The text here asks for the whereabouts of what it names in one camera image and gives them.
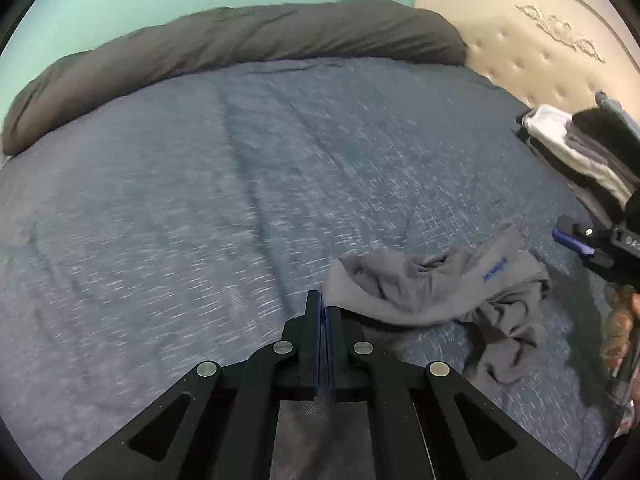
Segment grey boxer briefs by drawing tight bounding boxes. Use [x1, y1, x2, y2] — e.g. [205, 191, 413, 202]
[322, 222, 552, 387]

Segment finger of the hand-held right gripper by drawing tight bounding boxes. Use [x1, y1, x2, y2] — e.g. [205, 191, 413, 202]
[551, 226, 616, 268]
[556, 214, 614, 247]

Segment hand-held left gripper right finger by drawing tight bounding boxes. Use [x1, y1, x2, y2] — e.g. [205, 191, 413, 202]
[324, 305, 583, 480]

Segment cream tufted headboard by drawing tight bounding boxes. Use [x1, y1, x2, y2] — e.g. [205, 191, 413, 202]
[414, 0, 640, 128]

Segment person's right hand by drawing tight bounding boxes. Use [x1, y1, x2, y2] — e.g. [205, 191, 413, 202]
[601, 284, 640, 373]

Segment blue patterned bedspread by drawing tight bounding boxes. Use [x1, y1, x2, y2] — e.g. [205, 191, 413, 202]
[0, 57, 626, 480]

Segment dark grey rolled duvet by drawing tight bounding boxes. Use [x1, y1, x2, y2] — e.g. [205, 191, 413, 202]
[0, 0, 469, 157]

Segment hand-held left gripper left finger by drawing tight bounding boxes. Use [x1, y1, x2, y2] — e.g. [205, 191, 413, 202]
[62, 290, 323, 480]

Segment white garment with black print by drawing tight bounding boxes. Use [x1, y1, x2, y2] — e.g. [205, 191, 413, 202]
[519, 104, 636, 207]

